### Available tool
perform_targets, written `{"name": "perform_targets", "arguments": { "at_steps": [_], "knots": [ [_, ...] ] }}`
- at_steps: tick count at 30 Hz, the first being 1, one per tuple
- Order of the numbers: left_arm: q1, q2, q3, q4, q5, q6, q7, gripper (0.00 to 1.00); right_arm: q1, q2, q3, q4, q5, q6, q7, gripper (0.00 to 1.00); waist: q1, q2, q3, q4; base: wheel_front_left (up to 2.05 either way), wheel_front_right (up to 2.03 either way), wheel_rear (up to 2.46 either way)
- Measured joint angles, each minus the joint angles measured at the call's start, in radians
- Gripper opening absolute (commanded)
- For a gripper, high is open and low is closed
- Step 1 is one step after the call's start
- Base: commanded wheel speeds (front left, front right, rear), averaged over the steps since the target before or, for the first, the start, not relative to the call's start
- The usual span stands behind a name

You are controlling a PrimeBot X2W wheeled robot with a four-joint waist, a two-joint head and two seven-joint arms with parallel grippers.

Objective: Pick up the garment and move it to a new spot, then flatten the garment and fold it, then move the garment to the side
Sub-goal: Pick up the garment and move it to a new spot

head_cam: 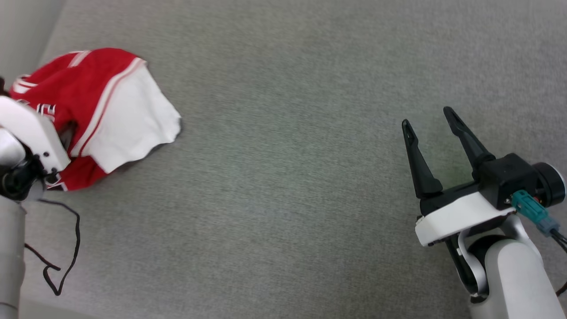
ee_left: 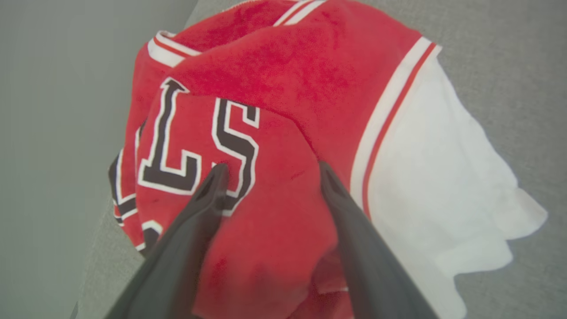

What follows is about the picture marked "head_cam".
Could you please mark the grey fabric cushion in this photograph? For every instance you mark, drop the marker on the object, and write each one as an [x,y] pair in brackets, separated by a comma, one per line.
[288,177]

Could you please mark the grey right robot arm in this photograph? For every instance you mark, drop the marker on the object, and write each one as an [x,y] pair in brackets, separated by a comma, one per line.
[518,279]

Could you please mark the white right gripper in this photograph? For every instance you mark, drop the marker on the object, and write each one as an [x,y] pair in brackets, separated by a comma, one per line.
[456,217]

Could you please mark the red and white garment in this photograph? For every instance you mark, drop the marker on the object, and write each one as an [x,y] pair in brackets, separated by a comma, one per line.
[110,115]

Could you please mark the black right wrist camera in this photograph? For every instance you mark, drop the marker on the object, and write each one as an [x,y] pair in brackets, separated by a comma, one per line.
[509,175]

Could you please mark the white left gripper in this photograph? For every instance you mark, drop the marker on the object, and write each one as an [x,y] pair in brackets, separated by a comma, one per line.
[33,126]

